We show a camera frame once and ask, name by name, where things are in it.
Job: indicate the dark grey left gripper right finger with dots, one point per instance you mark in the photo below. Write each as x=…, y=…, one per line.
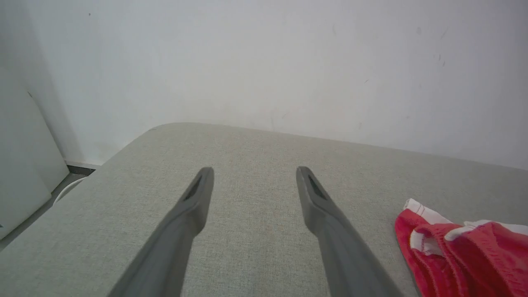
x=342, y=251

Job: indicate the red garment with white trim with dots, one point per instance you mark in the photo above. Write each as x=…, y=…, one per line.
x=474, y=260

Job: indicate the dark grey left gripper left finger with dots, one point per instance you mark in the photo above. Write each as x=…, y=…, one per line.
x=173, y=243

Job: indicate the white curved rim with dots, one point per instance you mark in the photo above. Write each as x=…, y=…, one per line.
x=66, y=187

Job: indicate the white cabinet panel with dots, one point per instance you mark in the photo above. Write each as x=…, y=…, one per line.
x=20, y=165

